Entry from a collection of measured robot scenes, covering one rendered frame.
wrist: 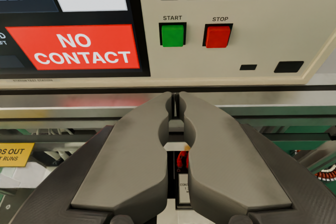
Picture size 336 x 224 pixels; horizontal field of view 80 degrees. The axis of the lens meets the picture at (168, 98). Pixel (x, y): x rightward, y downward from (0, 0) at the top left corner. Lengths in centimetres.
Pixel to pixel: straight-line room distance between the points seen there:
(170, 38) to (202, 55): 4
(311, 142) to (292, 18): 18
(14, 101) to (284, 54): 28
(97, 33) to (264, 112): 18
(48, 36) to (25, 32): 2
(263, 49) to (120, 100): 15
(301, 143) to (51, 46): 31
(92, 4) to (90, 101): 10
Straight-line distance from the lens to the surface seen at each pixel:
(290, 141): 31
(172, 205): 51
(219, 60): 21
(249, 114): 24
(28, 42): 22
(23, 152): 30
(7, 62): 26
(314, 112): 27
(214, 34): 18
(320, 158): 37
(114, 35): 19
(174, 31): 17
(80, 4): 18
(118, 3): 17
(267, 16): 19
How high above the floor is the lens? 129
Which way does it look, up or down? 53 degrees down
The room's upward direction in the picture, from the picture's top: 2 degrees counter-clockwise
